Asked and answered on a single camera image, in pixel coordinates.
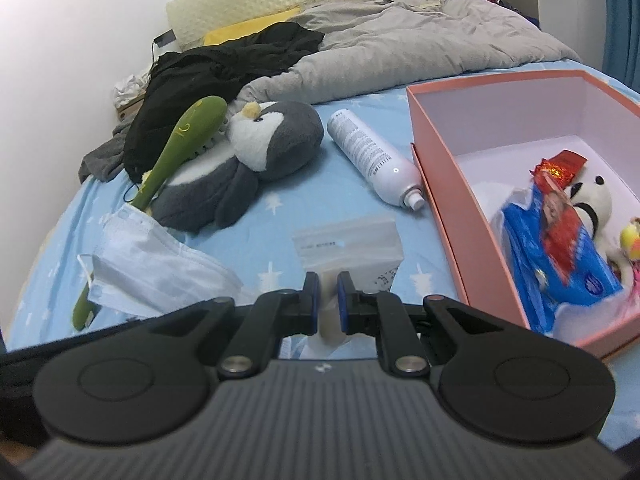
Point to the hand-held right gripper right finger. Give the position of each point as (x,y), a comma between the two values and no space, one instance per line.
(342,305)

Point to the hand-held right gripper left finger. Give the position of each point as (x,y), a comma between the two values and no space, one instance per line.
(312,305)

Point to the clear zip bag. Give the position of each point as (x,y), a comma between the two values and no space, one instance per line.
(350,245)

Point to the pink cardboard box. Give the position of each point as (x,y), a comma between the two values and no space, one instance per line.
(450,200)

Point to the pale blue face mask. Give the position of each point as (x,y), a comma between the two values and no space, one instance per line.
(150,265)

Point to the red snack packet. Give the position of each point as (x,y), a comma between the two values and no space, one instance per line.
(562,240)

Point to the blue tissue pack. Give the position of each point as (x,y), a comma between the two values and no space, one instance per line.
(590,270)

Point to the red envelope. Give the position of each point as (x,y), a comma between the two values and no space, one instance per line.
(560,170)

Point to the panda plush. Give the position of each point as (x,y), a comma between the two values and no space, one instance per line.
(597,195)

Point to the pink feather toy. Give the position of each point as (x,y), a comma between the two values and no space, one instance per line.
(631,240)

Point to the white spray bottle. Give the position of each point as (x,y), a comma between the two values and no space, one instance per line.
(370,155)

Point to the grey penguin plush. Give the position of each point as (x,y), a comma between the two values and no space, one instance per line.
(280,135)

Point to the green plush stick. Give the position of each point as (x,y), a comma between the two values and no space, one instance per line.
(185,145)

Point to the dark grey blanket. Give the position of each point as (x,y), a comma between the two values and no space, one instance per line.
(102,157)

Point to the black clothing heap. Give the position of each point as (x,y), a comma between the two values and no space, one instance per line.
(200,70)

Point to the grey duvet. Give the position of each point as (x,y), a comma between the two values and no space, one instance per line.
(400,50)

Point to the brown cardboard box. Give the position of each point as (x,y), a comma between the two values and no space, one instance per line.
(130,108)

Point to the white crumpled cloth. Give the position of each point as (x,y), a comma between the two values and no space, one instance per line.
(131,87)

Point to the yellow pillow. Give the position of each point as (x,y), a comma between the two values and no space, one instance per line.
(240,30)

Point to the white wardrobe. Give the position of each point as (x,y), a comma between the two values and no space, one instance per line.
(570,5)

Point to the blue curtain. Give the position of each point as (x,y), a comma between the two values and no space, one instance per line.
(622,20)

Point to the black wall socket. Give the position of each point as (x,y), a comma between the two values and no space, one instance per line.
(165,37)

